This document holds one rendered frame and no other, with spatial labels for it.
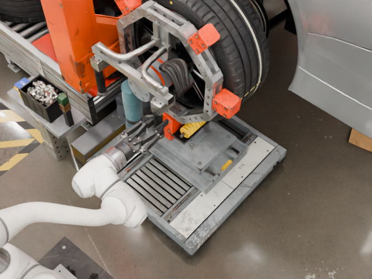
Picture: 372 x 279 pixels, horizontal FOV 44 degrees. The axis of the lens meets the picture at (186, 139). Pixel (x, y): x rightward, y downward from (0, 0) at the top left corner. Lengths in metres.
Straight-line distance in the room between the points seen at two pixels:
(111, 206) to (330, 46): 1.00
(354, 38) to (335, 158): 1.23
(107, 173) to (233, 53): 0.65
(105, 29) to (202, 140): 0.78
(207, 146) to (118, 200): 1.01
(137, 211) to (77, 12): 0.92
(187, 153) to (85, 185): 0.94
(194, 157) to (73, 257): 0.80
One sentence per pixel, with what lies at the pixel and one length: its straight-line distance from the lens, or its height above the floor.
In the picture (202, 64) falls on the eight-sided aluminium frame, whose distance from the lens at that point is 1.77.
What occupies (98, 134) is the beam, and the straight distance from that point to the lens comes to 2.71.
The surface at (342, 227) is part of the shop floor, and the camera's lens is 2.66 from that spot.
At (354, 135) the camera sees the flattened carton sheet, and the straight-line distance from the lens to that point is 3.01.
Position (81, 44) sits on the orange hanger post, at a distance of 2.20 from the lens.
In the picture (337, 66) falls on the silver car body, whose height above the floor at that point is 1.00.
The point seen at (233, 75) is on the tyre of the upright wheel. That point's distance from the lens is 1.83.
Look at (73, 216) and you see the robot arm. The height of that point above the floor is 0.95.
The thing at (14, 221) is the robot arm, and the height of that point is 1.09.
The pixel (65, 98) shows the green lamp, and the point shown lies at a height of 0.66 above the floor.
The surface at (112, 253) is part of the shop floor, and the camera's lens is 2.47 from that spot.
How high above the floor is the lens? 2.26
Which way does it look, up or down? 53 degrees down
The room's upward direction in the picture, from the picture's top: 1 degrees clockwise
